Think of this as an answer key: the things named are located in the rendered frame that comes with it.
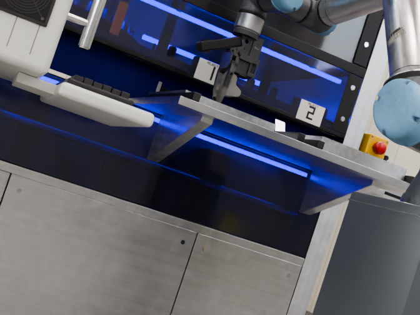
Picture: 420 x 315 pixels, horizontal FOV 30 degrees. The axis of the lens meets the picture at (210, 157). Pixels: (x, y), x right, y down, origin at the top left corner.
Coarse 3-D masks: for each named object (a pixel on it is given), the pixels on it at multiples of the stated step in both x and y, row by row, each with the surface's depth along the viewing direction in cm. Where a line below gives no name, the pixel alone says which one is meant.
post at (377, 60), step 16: (384, 32) 241; (384, 48) 242; (368, 64) 240; (384, 64) 242; (368, 80) 240; (368, 96) 241; (352, 112) 239; (368, 112) 241; (352, 128) 239; (352, 144) 240; (336, 208) 239; (320, 224) 238; (320, 240) 238; (320, 256) 238; (304, 272) 237; (304, 288) 237; (304, 304) 237
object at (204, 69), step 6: (204, 60) 222; (198, 66) 221; (204, 66) 222; (210, 66) 222; (216, 66) 223; (198, 72) 221; (204, 72) 222; (210, 72) 222; (216, 72) 223; (198, 78) 221; (204, 78) 222
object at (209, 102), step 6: (180, 90) 197; (186, 90) 193; (204, 102) 195; (210, 102) 195; (216, 102) 196; (216, 108) 196; (222, 108) 197; (228, 108) 197; (234, 114) 198; (240, 114) 198; (246, 114) 199; (246, 120) 199; (252, 120) 200; (258, 120) 200; (264, 120) 201; (264, 126) 201; (270, 126) 201
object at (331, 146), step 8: (312, 136) 199; (320, 136) 195; (328, 144) 195; (336, 144) 195; (336, 152) 196; (344, 152) 196; (352, 152) 197; (360, 152) 198; (352, 160) 197; (360, 160) 198; (368, 160) 199; (376, 160) 199; (376, 168) 200; (384, 168) 200; (392, 168) 201; (400, 168) 202; (392, 176) 201; (400, 176) 202
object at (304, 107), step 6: (306, 102) 233; (300, 108) 233; (306, 108) 233; (318, 108) 235; (324, 108) 236; (300, 114) 233; (306, 114) 234; (318, 114) 235; (306, 120) 234; (312, 120) 234; (318, 120) 235; (318, 126) 235
